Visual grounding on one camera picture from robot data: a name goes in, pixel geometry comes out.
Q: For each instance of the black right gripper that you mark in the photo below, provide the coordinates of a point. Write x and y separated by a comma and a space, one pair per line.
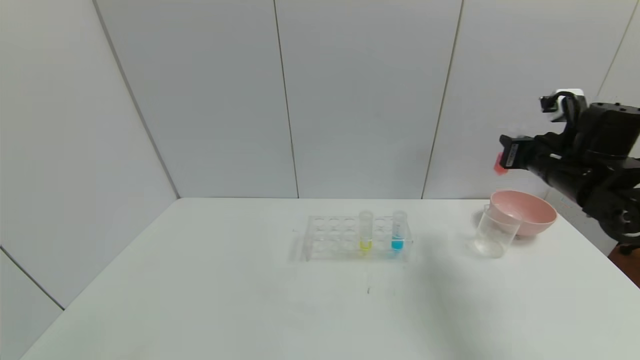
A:
511, 153

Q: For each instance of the test tube with red pigment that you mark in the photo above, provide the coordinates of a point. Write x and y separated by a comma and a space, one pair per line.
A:
500, 166

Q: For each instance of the test tube with yellow pigment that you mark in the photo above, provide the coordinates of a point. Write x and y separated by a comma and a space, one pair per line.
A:
365, 244

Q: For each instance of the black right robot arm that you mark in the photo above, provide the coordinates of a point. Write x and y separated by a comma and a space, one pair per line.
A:
612, 165

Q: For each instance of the clear plastic beaker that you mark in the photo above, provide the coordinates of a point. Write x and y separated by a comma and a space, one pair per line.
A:
492, 240

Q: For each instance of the test tube with blue pigment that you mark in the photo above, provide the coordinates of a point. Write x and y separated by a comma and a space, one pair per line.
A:
398, 244

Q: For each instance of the clear acrylic test tube rack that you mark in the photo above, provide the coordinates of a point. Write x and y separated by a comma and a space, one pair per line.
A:
330, 245

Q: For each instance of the pink bowl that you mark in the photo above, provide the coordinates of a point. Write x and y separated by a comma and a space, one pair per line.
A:
530, 212

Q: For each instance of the black chair base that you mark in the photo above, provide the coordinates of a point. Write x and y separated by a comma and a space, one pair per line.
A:
631, 248

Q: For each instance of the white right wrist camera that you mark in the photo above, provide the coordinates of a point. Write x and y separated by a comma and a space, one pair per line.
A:
560, 112

